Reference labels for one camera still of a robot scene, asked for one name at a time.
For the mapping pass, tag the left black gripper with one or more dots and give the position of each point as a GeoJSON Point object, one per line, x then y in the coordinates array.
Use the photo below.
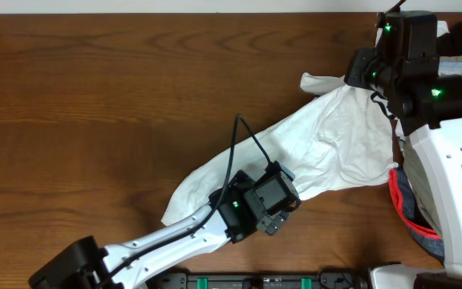
{"type": "Point", "coordinates": [275, 224]}

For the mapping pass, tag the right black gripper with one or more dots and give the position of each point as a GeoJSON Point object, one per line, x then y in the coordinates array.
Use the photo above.
{"type": "Point", "coordinates": [356, 67]}

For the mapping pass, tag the white t-shirt with black tag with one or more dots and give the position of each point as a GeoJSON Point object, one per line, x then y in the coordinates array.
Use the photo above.
{"type": "Point", "coordinates": [341, 139]}

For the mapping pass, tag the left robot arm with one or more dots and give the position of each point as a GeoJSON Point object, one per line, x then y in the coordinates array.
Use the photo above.
{"type": "Point", "coordinates": [232, 214]}

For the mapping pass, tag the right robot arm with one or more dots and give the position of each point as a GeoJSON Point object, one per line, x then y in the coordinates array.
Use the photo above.
{"type": "Point", "coordinates": [403, 67]}

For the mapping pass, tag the grey khaki trousers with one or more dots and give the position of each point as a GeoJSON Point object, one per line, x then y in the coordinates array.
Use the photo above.
{"type": "Point", "coordinates": [418, 179]}

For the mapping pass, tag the navy red shorts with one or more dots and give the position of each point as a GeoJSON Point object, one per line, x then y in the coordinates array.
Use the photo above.
{"type": "Point", "coordinates": [405, 203]}

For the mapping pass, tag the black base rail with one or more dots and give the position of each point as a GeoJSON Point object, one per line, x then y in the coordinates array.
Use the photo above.
{"type": "Point", "coordinates": [327, 278]}

